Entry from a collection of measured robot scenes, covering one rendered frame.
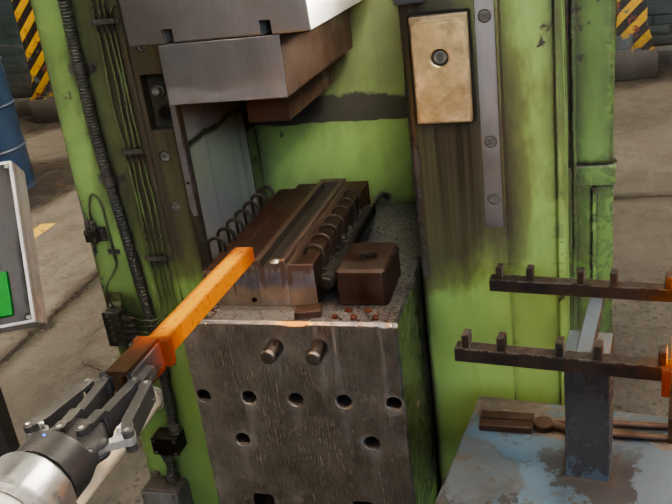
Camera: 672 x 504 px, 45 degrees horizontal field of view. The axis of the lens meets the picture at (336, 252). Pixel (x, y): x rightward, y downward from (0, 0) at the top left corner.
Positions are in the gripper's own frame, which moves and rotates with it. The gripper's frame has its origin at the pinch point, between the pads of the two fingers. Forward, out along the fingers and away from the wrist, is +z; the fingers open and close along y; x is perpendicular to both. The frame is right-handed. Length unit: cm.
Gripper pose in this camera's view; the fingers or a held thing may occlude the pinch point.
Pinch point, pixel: (138, 368)
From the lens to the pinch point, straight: 98.7
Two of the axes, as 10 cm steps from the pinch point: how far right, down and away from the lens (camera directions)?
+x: -1.3, -9.1, -4.0
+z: 2.5, -4.2, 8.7
